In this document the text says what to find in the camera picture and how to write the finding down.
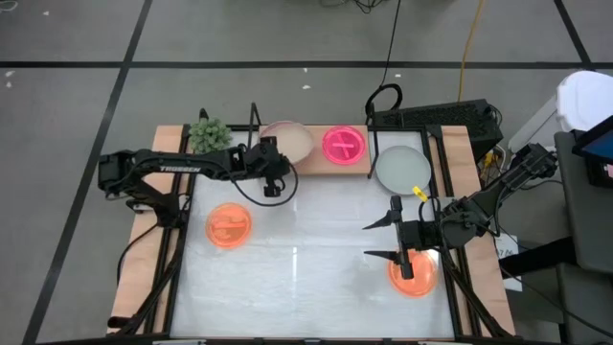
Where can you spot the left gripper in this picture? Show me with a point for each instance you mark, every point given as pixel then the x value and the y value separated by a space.
pixel 268 155

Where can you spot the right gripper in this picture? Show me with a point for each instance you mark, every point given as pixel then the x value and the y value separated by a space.
pixel 421 236

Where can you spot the orange translucent plate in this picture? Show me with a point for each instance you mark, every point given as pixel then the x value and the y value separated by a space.
pixel 416 285
pixel 229 225

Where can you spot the peach opaque plate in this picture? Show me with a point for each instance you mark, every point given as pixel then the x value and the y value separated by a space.
pixel 287 141

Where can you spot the large pink translucent plate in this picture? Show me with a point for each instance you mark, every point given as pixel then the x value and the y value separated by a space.
pixel 325 146

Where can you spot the cream white plate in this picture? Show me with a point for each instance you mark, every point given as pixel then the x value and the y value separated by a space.
pixel 402 170

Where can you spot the small pink translucent plate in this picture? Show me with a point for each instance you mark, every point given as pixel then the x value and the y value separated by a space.
pixel 343 145

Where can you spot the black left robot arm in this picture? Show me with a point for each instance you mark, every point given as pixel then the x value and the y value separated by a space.
pixel 182 168

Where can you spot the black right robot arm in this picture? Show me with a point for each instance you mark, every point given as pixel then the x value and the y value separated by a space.
pixel 488 199

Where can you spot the green potted plant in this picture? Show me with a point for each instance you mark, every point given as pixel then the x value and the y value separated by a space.
pixel 210 135

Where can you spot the white paper sheet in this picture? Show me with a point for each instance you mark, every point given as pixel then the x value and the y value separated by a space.
pixel 512 282

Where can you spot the grey cabinet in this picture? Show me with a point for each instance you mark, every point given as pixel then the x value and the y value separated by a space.
pixel 589 225

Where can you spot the tablet with blue screen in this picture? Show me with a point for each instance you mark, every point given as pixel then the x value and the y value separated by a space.
pixel 598 141

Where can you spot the white plastic cover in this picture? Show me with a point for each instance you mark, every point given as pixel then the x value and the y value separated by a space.
pixel 584 98

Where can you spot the black rig frame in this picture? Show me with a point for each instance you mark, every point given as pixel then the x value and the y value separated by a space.
pixel 171 306

